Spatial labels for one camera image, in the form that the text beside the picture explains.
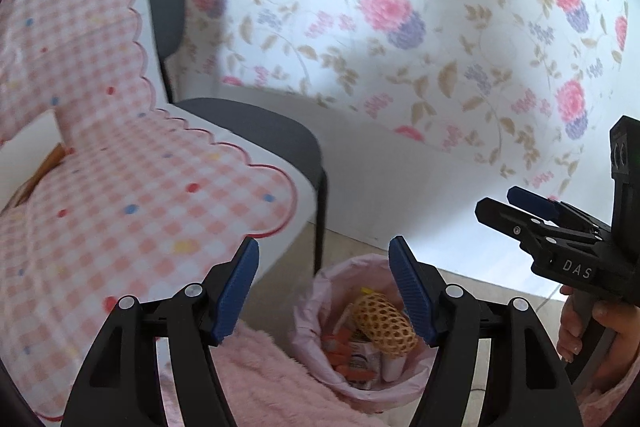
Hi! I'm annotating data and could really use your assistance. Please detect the pink plastic trash bag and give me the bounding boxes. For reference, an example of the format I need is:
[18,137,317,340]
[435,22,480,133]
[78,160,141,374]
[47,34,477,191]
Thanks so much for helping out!
[292,256,437,414]

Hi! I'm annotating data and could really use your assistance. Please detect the person's right hand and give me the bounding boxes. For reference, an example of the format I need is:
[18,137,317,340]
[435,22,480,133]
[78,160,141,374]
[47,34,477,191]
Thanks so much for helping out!
[557,289,640,378]

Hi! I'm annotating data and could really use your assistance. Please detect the person's right forearm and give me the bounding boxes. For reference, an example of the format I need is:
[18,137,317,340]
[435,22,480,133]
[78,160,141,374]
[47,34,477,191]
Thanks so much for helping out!
[582,357,640,427]

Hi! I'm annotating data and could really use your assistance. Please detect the floral backdrop cloth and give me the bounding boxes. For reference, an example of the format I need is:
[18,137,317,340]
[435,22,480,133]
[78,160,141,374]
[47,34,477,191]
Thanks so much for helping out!
[170,0,640,202]

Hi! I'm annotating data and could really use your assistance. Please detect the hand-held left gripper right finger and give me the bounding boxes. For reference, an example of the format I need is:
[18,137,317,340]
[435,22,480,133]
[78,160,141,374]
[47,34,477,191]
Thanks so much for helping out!
[389,236,583,427]

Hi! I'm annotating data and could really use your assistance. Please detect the pink fluffy clothing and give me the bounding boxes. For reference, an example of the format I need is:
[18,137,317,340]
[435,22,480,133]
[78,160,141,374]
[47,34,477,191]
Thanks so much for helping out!
[160,317,386,427]

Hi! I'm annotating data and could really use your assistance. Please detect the white crushed carton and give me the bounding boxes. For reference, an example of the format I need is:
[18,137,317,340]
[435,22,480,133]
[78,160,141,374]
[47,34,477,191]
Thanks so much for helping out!
[347,341,383,390]

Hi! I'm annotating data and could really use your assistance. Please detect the orange crumpled wrappers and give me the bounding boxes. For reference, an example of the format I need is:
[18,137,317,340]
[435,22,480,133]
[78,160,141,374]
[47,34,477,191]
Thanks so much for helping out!
[324,329,376,380]

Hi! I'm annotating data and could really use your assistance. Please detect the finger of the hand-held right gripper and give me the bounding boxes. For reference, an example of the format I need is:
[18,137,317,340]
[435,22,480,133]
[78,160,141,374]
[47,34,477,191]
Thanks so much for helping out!
[475,198,601,258]
[507,186,612,233]

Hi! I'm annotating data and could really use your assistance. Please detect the yellow foam fruit net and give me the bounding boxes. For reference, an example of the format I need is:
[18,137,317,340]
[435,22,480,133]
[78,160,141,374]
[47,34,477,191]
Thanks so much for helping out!
[354,294,418,355]

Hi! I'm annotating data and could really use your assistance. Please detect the grey fabric chair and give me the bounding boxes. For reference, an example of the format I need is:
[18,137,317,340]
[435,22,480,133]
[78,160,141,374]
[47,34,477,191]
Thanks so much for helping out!
[140,0,329,278]

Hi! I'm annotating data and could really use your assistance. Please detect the pink checked tablecloth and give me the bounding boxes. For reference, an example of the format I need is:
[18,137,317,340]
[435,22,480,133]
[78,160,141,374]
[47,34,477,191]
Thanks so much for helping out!
[0,0,298,420]

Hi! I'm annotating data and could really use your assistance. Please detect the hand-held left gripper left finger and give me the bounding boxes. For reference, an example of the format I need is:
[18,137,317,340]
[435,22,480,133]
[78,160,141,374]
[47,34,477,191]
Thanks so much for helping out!
[62,237,260,427]

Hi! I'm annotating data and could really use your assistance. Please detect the brown wooden furniture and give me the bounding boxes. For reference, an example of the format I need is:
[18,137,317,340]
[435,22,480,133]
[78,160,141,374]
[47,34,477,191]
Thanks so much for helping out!
[12,143,68,208]

